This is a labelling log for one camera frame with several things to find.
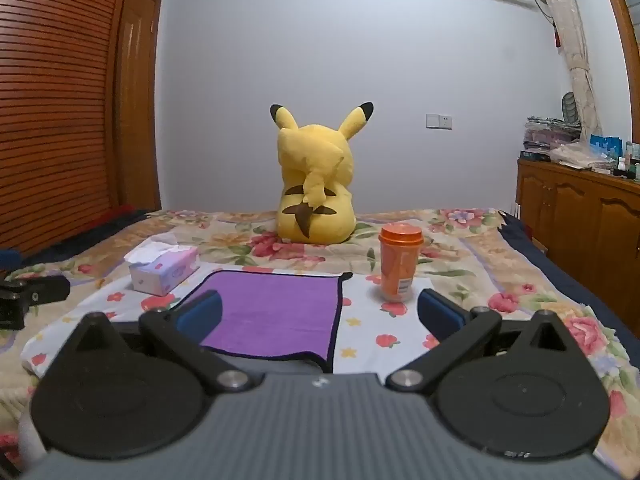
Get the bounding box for blue box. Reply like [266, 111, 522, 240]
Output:
[590, 134, 624, 162]

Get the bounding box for purple towel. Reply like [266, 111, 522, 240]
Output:
[172, 270, 354, 374]

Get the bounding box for tissue box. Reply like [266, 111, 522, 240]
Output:
[124, 240, 201, 297]

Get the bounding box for wooden cabinet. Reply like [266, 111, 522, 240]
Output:
[515, 157, 640, 312]

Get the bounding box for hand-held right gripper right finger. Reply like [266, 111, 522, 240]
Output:
[385, 288, 592, 394]

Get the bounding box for orange lidded cup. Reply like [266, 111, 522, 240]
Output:
[377, 224, 425, 304]

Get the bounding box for grey fan-shaped object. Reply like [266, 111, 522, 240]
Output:
[560, 91, 581, 124]

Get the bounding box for beige patterned curtain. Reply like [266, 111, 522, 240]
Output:
[529, 0, 604, 147]

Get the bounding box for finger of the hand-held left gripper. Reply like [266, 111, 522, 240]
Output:
[0, 275, 71, 331]

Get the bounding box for floral bedspread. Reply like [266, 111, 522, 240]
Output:
[0, 207, 640, 467]

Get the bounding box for wooden louvred wardrobe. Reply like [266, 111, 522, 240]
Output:
[0, 0, 139, 257]

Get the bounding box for beige folded cloth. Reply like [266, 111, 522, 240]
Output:
[550, 142, 614, 171]

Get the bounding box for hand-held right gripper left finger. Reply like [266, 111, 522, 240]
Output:
[49, 289, 254, 395]

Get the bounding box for yellow plush toy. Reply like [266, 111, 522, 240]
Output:
[270, 102, 375, 246]

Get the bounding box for white floral cloth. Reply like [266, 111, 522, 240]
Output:
[22, 264, 451, 377]

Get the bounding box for wooden door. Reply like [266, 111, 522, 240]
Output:
[117, 0, 163, 212]

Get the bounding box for stack of packed bedding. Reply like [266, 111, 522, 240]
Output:
[520, 116, 584, 162]

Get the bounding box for wooden window frame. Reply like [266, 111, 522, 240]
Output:
[595, 0, 640, 128]

